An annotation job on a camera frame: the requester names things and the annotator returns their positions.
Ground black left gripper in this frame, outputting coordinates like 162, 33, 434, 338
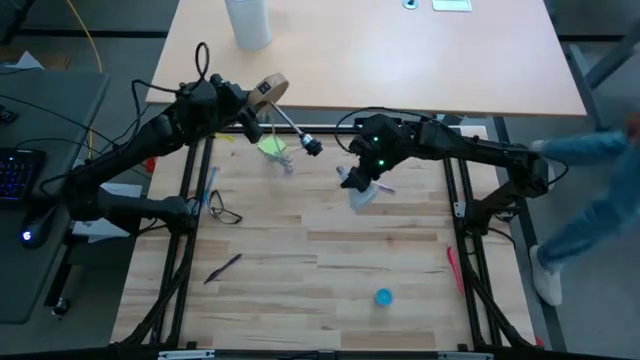
172, 74, 265, 145

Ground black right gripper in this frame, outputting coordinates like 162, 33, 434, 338
341, 113, 409, 192

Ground white lightbulb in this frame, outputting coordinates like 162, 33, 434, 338
348, 180, 380, 212

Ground wooden base table lamp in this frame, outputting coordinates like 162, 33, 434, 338
248, 72, 324, 158

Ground green sticky note pad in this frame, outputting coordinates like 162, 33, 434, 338
256, 135, 288, 156

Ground blue pen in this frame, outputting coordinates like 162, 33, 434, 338
201, 165, 220, 204

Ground clear safety glasses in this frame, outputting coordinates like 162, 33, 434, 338
206, 189, 244, 226

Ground light wooden side table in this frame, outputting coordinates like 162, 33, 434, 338
145, 0, 588, 120

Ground pink pen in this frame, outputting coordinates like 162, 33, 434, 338
445, 245, 466, 294

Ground dark purple pen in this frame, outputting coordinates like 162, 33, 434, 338
202, 252, 243, 286

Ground white paper sheet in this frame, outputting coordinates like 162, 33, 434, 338
72, 182, 144, 244

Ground white rectangular device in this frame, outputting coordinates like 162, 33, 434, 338
431, 0, 473, 13

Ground person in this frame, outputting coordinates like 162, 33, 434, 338
528, 113, 640, 308

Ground black computer mouse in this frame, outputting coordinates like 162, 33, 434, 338
20, 208, 57, 250

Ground backlit black keyboard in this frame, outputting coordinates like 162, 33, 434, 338
0, 148, 45, 202

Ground grey desk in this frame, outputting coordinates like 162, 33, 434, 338
0, 69, 112, 325

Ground black aluminium table frame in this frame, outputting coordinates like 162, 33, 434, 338
117, 123, 541, 351

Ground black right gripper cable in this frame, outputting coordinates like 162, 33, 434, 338
334, 106, 441, 151

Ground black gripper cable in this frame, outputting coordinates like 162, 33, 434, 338
334, 106, 441, 151
130, 42, 211, 126

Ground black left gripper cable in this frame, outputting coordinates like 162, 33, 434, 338
130, 42, 211, 126

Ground yellow cable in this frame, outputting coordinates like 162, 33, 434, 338
64, 0, 104, 166

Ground silver aluminium bracket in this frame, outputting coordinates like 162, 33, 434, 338
437, 351, 495, 360
158, 349, 217, 360

